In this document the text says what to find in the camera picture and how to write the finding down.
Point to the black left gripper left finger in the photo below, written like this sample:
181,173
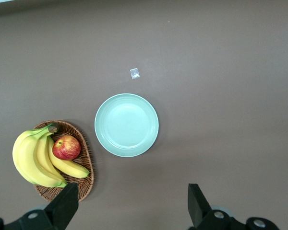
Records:
60,210

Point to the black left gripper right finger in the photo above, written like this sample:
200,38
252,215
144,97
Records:
199,210

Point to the pale green round plate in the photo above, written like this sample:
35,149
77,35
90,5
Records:
126,124

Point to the brown wicker basket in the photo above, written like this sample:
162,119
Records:
87,155

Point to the yellow banana bunch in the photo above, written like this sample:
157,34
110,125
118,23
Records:
28,155

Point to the red apple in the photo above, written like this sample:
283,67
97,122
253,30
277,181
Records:
66,147

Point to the brown table cover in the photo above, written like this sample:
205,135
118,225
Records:
206,95

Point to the small clear tape piece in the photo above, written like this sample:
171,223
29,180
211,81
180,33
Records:
134,73

